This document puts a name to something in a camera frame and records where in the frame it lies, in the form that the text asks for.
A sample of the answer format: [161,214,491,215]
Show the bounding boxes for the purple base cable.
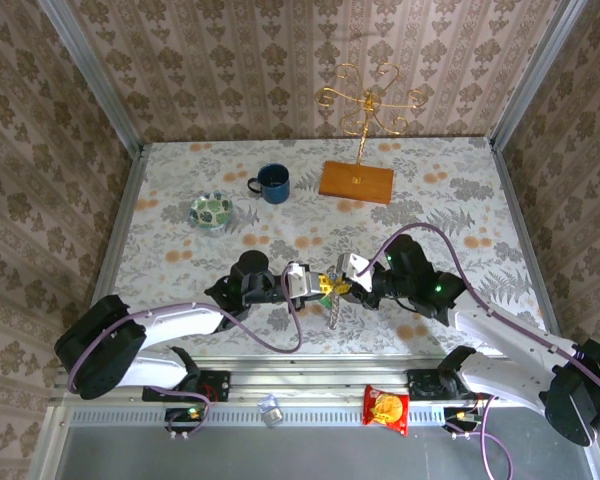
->
[147,391,216,442]
[447,384,515,480]

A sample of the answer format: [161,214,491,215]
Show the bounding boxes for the green leaf pattern bowl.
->
[188,192,235,232]

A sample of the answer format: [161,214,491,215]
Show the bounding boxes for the dark blue enamel mug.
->
[246,163,292,205]

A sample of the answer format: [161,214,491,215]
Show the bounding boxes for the gold hook stand wooden base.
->
[314,62,427,205]

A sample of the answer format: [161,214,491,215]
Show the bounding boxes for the small black circuit board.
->
[164,406,210,432]
[442,406,484,432]

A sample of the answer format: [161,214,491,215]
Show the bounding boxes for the aluminium mounting rail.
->
[54,355,594,407]

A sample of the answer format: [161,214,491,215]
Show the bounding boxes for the red snack packet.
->
[362,384,411,437]

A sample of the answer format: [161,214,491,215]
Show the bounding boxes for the aluminium frame post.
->
[488,0,590,151]
[36,0,146,154]

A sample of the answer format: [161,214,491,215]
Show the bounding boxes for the aluminium table edge rail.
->
[82,144,151,331]
[488,139,566,336]

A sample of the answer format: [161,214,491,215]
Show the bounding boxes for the grey slotted cable duct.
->
[68,405,481,427]

